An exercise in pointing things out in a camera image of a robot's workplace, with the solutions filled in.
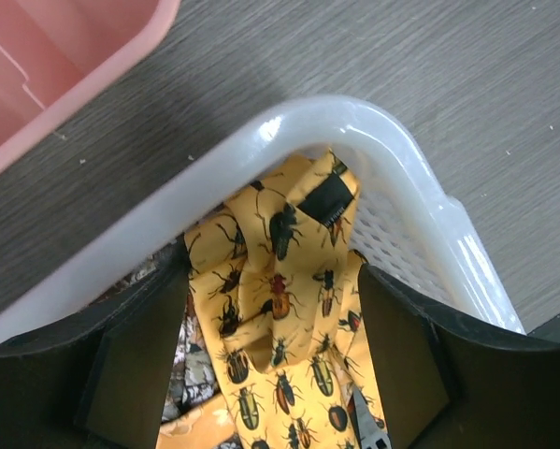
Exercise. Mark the yellow beetle print tie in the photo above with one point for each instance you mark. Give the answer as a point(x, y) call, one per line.
point(274, 283)

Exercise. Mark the pink compartment organizer tray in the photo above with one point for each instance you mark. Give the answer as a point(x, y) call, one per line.
point(57, 56)

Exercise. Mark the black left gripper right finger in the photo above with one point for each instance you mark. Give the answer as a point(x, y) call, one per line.
point(450, 380)

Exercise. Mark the brown white patterned tie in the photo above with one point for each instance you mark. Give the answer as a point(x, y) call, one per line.
point(190, 374)

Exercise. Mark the orange patterned tie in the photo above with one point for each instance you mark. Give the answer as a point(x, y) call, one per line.
point(206, 426)

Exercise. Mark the white perforated plastic basket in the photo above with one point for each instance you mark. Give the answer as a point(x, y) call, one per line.
point(374, 145)

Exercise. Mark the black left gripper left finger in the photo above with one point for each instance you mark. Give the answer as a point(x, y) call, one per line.
point(44, 375)

